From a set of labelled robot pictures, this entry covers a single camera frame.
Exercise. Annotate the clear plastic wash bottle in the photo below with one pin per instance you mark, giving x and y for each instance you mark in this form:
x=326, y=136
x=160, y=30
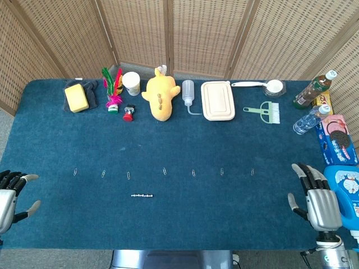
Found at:
x=188, y=92

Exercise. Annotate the green tea bottle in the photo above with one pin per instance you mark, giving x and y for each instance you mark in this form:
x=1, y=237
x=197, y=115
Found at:
x=308, y=92

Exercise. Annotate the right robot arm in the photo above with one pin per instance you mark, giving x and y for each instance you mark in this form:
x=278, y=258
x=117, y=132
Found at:
x=333, y=252

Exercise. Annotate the colourful feather shuttlecock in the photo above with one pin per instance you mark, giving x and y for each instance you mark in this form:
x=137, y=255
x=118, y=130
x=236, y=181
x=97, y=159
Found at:
x=113, y=102

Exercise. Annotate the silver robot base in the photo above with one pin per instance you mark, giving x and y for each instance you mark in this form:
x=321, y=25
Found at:
x=174, y=260

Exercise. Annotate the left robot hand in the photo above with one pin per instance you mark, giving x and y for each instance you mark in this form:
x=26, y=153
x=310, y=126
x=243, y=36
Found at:
x=5, y=204

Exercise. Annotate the blue detergent bottle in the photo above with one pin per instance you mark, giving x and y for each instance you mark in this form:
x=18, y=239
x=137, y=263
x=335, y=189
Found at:
x=347, y=187

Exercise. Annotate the clear water bottle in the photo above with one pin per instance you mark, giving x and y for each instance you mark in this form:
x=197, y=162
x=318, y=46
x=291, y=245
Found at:
x=305, y=122

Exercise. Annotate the blue carpet table cover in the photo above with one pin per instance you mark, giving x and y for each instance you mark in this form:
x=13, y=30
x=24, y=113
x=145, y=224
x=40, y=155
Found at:
x=179, y=145

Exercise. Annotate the dark grey cloth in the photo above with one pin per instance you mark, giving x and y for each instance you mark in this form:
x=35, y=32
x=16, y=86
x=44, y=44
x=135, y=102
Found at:
x=94, y=95

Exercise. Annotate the yellow plush toy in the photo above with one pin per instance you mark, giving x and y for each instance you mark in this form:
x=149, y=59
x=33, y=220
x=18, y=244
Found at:
x=161, y=95

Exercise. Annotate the beige lidded lunch box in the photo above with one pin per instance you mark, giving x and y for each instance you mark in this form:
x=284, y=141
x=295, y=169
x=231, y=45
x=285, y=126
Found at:
x=217, y=101

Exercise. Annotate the stack of foil dishes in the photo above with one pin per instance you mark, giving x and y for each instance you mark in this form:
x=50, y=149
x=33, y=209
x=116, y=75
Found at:
x=284, y=90

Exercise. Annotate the blue pink cookie box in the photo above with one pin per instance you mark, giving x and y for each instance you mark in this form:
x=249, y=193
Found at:
x=339, y=145

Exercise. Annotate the yellow sponge block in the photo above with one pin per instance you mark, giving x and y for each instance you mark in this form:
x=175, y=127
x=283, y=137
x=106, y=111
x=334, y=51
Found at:
x=76, y=98

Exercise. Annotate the yellow snack box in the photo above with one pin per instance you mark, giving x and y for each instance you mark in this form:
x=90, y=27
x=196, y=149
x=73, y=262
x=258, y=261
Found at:
x=324, y=98

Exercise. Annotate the white plastic ladle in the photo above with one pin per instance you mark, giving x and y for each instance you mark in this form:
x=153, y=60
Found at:
x=275, y=86

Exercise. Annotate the woven wooden folding screen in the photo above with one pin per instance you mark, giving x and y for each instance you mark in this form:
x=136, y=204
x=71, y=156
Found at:
x=202, y=33

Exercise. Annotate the silver magnetic bead rod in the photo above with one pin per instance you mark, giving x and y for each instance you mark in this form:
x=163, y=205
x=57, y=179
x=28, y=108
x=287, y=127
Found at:
x=141, y=195

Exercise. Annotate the white paper cup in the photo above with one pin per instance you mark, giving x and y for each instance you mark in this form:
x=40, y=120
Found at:
x=131, y=84

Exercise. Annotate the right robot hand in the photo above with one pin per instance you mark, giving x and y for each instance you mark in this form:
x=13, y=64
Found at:
x=322, y=207

